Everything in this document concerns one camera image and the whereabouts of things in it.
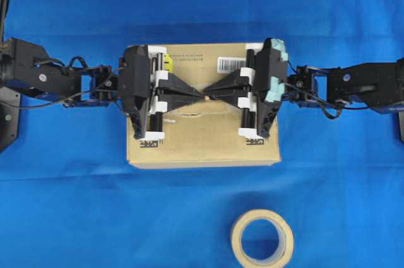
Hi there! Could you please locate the roll of beige tape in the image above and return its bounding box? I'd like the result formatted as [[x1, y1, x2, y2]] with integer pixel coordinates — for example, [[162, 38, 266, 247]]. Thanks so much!
[[230, 209, 294, 267]]

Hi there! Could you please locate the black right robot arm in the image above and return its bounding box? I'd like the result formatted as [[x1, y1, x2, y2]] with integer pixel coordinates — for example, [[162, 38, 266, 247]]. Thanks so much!
[[204, 38, 403, 139]]

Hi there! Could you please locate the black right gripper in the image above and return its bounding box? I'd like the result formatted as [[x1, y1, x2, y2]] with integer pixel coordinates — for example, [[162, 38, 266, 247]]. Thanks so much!
[[206, 38, 289, 139]]

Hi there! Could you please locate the blue table cloth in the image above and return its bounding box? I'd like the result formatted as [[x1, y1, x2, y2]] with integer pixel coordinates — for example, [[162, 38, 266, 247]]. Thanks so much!
[[1, 0, 403, 267]]

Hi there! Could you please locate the black camera cable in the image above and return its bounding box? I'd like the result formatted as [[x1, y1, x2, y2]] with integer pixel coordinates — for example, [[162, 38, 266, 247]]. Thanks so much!
[[18, 56, 127, 111]]

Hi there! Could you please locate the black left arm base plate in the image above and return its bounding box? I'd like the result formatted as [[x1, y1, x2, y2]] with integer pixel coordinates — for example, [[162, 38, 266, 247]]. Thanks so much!
[[0, 87, 21, 152]]

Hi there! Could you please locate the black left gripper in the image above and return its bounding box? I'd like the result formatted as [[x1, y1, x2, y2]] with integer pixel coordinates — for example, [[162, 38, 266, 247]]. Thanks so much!
[[117, 45, 203, 141]]

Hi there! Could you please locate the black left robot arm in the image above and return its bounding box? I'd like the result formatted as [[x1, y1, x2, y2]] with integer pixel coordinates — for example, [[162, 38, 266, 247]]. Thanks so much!
[[1, 38, 204, 141]]

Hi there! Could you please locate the brown cardboard box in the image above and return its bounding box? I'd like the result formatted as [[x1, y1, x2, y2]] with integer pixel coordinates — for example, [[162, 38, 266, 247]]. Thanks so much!
[[126, 43, 282, 169]]

